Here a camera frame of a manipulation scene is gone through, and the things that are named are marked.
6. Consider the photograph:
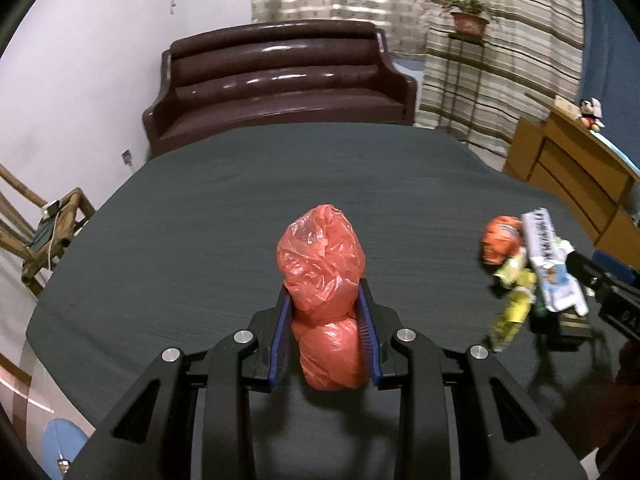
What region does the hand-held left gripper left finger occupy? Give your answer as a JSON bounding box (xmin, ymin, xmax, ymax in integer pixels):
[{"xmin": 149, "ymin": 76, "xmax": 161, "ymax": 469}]
[{"xmin": 65, "ymin": 282, "xmax": 296, "ymax": 480}]

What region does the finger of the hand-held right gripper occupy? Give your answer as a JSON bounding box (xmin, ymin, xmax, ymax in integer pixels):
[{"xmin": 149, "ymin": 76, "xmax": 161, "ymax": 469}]
[{"xmin": 567, "ymin": 251, "xmax": 612, "ymax": 303}]

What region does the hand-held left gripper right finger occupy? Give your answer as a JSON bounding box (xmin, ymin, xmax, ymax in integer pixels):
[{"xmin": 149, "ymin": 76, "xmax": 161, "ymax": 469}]
[{"xmin": 356, "ymin": 277, "xmax": 588, "ymax": 480}]

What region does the light blue white packet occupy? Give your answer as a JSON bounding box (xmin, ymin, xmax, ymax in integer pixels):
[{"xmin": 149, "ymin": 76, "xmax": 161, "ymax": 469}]
[{"xmin": 520, "ymin": 207, "xmax": 589, "ymax": 317}]

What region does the small black yellow container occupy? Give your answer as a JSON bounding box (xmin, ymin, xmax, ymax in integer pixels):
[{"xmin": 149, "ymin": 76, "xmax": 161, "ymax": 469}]
[{"xmin": 556, "ymin": 310, "xmax": 594, "ymax": 342}]

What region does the red plastic bag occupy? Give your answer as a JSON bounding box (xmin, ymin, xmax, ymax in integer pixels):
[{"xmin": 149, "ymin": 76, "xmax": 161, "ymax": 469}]
[{"xmin": 276, "ymin": 204, "xmax": 368, "ymax": 391}]

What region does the white yellow lemon-print packet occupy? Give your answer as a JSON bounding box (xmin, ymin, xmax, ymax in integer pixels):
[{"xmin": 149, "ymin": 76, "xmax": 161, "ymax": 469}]
[{"xmin": 490, "ymin": 255, "xmax": 539, "ymax": 353}]

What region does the orange wrapper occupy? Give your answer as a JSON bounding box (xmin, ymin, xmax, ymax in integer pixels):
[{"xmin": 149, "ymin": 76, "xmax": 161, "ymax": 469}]
[{"xmin": 481, "ymin": 215, "xmax": 526, "ymax": 266}]

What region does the wooden cabinet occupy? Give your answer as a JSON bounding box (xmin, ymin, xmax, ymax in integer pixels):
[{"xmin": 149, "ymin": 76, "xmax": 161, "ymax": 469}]
[{"xmin": 502, "ymin": 107, "xmax": 640, "ymax": 281}]

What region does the mouse plush toy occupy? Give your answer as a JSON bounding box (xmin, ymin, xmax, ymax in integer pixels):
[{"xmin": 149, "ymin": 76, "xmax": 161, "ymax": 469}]
[{"xmin": 575, "ymin": 97, "xmax": 607, "ymax": 133}]

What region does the striped beige curtain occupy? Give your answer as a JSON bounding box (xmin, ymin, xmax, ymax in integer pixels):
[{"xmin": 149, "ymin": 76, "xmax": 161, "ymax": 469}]
[{"xmin": 250, "ymin": 0, "xmax": 586, "ymax": 158}]

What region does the black metal plant stand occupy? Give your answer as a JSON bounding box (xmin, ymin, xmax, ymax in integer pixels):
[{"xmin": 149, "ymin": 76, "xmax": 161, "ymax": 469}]
[{"xmin": 444, "ymin": 33, "xmax": 487, "ymax": 137}]

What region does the light blue round stool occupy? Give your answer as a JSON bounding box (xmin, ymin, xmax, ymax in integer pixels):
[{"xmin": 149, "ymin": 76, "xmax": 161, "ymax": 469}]
[{"xmin": 41, "ymin": 418, "xmax": 92, "ymax": 480}]

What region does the dark brown leather sofa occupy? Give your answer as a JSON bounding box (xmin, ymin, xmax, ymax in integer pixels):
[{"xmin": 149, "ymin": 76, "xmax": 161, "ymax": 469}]
[{"xmin": 141, "ymin": 19, "xmax": 419, "ymax": 161}]

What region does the bamboo chair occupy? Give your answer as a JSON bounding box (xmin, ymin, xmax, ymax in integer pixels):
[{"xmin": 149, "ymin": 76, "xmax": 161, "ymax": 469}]
[{"xmin": 0, "ymin": 162, "xmax": 97, "ymax": 297}]

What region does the potted plant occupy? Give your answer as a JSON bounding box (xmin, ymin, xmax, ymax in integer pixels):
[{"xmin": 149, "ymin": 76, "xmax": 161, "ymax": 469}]
[{"xmin": 431, "ymin": 0, "xmax": 496, "ymax": 39}]

